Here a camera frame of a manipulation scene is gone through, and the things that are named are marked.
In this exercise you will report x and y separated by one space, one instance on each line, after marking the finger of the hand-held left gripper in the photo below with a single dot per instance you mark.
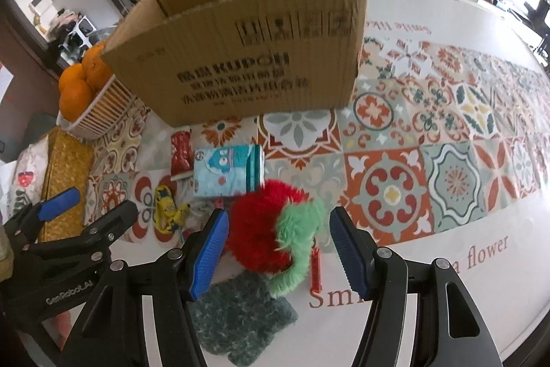
116 216
60 203

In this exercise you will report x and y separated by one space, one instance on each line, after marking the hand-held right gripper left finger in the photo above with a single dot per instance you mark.
210 255

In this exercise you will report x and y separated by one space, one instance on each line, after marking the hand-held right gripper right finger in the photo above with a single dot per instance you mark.
348 255

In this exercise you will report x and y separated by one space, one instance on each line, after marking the red stick packet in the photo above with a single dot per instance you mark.
316 272

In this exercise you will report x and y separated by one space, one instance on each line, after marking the red green plush strawberry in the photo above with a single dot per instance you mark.
258 229

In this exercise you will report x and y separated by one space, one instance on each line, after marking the dark green scouring sponge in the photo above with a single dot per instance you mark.
245 319

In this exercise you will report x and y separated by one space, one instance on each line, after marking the red snack packet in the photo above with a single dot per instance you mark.
180 152

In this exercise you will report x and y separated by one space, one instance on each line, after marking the brown cardboard box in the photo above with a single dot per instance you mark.
258 70

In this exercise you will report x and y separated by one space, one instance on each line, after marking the floral cushion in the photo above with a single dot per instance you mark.
25 178

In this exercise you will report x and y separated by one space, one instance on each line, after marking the blue tissue pack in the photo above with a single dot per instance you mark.
223 173

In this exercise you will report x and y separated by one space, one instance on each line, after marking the white plastic basket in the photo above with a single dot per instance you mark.
107 109

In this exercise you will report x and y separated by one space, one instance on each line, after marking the pile of oranges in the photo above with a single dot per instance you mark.
75 98

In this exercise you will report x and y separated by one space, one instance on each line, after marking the white shoe rack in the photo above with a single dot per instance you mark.
79 31

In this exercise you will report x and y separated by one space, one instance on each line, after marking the dark furniture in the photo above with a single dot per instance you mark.
535 10

